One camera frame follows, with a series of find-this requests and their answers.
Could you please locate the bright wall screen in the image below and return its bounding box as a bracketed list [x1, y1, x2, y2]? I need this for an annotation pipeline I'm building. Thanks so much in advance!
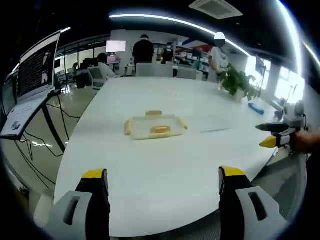
[105, 40, 127, 54]

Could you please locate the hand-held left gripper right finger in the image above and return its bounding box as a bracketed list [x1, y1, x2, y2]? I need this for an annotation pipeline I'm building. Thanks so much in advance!
[218, 166, 298, 240]

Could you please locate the ceiling light strip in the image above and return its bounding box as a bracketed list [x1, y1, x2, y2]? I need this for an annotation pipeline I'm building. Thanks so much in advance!
[109, 13, 251, 55]

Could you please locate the black floor cable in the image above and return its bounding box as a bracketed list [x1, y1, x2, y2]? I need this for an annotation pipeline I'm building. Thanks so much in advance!
[14, 134, 58, 191]

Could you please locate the open laptop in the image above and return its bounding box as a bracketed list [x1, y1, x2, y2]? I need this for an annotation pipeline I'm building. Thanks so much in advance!
[0, 29, 63, 139]

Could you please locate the white office chair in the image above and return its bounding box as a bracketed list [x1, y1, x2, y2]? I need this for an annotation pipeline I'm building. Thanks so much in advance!
[87, 67, 109, 90]

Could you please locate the clear plastic lid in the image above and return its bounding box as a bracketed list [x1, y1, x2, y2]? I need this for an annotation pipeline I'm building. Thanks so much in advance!
[199, 114, 233, 134]

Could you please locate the blue flat object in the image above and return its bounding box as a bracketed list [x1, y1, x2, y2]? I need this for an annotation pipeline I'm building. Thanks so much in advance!
[247, 102, 266, 115]

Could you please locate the grey mesh office chair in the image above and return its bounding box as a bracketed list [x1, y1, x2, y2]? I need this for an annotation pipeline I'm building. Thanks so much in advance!
[249, 149, 309, 221]

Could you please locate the person's right hand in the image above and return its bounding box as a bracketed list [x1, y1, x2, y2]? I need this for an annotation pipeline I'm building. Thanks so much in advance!
[295, 126, 320, 154]

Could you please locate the clear box with yellow buckles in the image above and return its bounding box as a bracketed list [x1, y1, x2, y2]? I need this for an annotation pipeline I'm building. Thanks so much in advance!
[124, 110, 189, 141]

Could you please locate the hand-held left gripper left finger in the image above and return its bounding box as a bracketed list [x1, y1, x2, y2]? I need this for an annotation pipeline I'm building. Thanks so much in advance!
[41, 168, 111, 240]

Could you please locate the green potted plant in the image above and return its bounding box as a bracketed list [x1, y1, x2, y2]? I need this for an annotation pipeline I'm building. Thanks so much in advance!
[218, 63, 261, 103]

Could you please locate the ceiling air vent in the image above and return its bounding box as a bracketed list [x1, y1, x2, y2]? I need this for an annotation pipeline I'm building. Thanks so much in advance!
[188, 0, 245, 20]

